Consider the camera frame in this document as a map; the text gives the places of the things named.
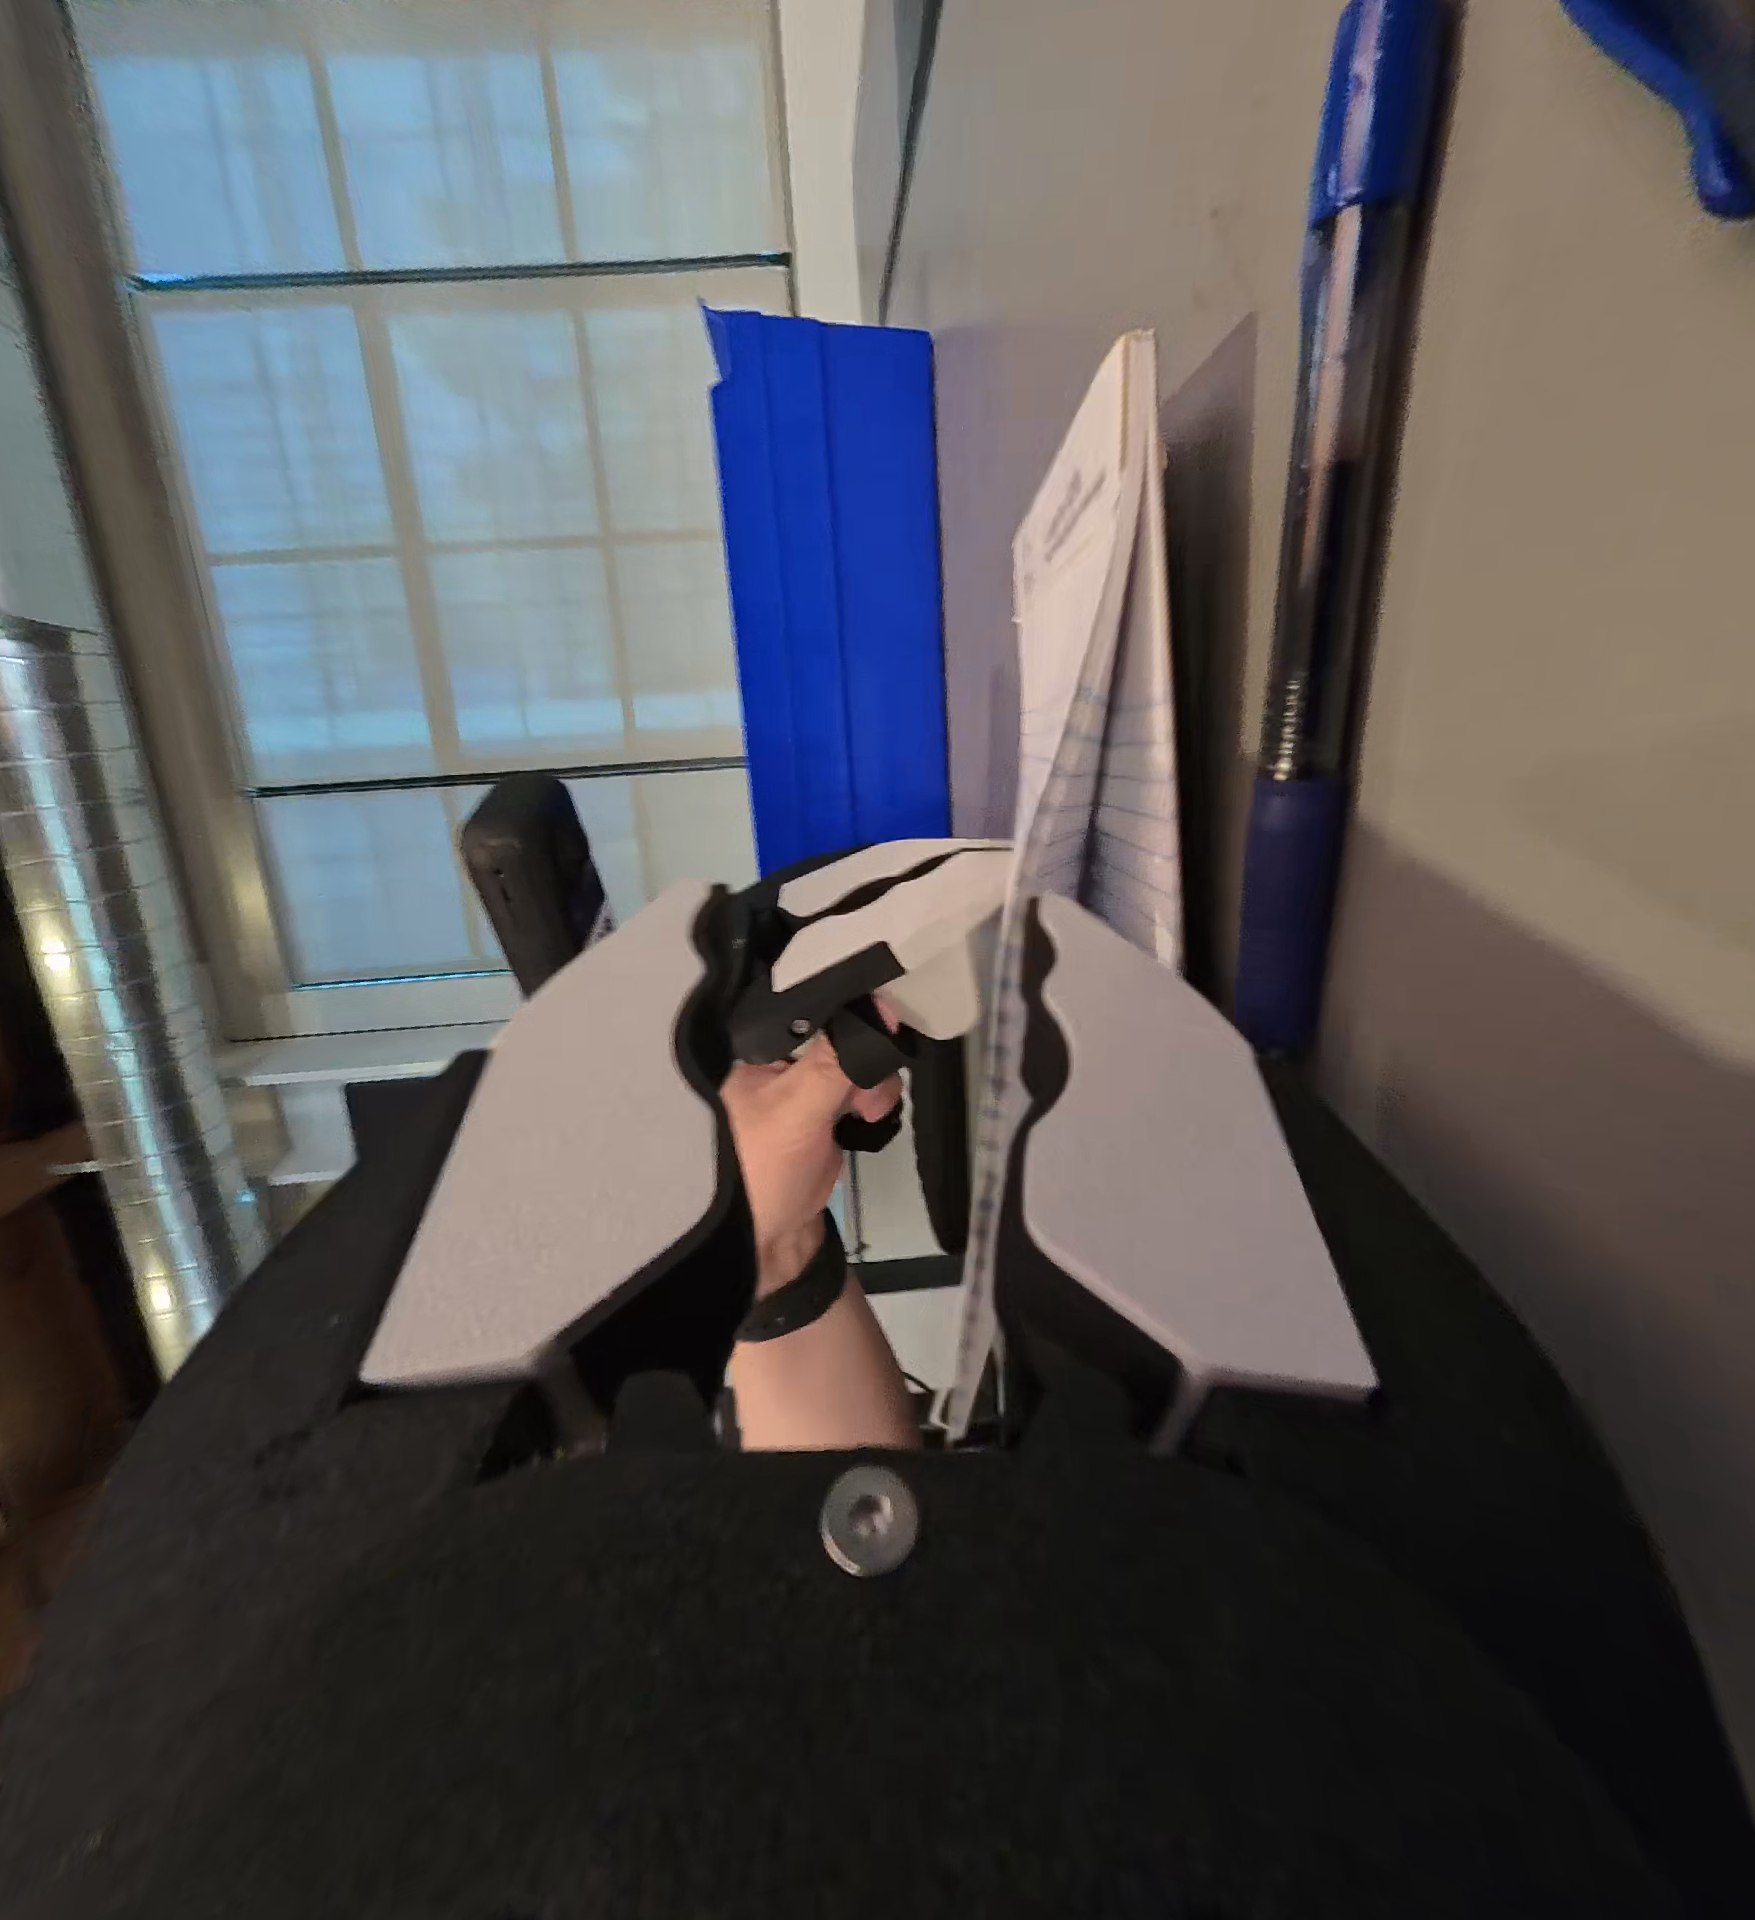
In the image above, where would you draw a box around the silver ventilation duct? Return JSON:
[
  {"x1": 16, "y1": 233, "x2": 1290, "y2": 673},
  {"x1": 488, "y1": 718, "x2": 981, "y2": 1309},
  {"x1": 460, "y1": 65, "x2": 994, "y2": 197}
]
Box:
[{"x1": 0, "y1": 614, "x2": 277, "y2": 1379}]

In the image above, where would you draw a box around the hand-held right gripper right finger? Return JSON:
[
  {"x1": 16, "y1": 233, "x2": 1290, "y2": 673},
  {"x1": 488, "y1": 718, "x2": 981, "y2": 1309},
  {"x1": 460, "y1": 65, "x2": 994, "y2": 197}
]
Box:
[{"x1": 997, "y1": 896, "x2": 1380, "y2": 1455}]

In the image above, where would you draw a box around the white lined notepad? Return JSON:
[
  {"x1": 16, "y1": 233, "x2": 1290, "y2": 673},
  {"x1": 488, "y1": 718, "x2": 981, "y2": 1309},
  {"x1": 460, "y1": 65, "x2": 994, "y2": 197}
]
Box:
[{"x1": 946, "y1": 328, "x2": 1190, "y2": 1440}]

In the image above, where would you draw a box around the black wristband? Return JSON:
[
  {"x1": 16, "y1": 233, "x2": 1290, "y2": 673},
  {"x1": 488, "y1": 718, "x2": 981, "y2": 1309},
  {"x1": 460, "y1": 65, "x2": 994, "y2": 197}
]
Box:
[{"x1": 730, "y1": 1212, "x2": 852, "y2": 1344}]

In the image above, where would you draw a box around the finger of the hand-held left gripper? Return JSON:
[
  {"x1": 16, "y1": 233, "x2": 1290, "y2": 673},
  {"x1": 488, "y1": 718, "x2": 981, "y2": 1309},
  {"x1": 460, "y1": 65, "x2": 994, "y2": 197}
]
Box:
[
  {"x1": 781, "y1": 838, "x2": 1024, "y2": 939},
  {"x1": 769, "y1": 876, "x2": 1002, "y2": 1040}
]

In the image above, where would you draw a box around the person's left hand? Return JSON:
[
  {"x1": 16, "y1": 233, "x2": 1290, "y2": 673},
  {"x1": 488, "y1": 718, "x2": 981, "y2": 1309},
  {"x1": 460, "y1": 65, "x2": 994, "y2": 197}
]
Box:
[{"x1": 720, "y1": 1003, "x2": 908, "y2": 1301}]

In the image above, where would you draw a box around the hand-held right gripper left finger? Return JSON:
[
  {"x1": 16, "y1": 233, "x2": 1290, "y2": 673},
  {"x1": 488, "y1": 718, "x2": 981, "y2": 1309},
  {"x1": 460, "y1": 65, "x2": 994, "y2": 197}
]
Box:
[{"x1": 361, "y1": 883, "x2": 764, "y2": 1403}]

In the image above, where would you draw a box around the blue retractable pen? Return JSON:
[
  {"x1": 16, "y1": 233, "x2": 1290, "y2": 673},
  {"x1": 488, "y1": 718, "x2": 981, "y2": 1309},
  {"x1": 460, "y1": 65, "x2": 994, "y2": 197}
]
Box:
[
  {"x1": 1556, "y1": 0, "x2": 1755, "y2": 324},
  {"x1": 1235, "y1": 0, "x2": 1455, "y2": 1055}
]

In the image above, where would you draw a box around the blue plastic bin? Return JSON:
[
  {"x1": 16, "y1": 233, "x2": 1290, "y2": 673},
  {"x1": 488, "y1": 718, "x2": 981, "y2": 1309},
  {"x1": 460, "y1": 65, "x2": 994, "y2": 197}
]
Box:
[{"x1": 700, "y1": 300, "x2": 959, "y2": 886}]

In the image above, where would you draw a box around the large white-framed window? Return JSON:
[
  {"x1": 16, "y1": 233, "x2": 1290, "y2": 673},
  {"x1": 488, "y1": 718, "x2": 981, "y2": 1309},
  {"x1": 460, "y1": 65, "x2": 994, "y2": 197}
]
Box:
[{"x1": 67, "y1": 0, "x2": 796, "y2": 1037}]

